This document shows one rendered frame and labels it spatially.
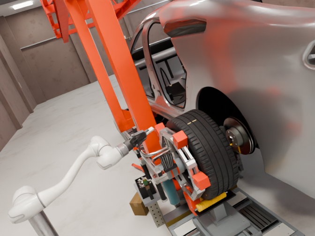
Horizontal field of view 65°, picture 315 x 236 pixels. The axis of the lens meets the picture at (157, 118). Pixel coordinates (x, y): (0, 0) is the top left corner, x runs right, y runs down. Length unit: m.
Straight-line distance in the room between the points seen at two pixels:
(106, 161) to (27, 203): 0.49
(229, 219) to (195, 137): 0.89
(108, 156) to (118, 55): 0.83
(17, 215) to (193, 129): 1.14
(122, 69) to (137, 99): 0.28
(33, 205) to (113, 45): 1.24
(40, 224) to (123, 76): 1.20
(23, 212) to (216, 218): 1.42
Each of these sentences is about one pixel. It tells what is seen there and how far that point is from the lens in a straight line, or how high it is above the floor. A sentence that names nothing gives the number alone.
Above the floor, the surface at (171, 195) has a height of 0.58.
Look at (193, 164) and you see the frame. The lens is 1.63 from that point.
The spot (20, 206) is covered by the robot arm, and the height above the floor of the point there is 1.17.
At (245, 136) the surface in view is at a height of 0.89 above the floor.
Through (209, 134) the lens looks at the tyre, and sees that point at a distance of 1.67.
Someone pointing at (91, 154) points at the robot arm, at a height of 1.20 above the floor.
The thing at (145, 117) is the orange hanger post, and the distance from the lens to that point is 2.13.
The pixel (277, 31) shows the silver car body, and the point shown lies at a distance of 1.24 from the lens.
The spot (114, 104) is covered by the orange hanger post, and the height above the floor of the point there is 1.01.
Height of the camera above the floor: 1.77
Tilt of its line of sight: 17 degrees down
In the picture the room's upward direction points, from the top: 20 degrees counter-clockwise
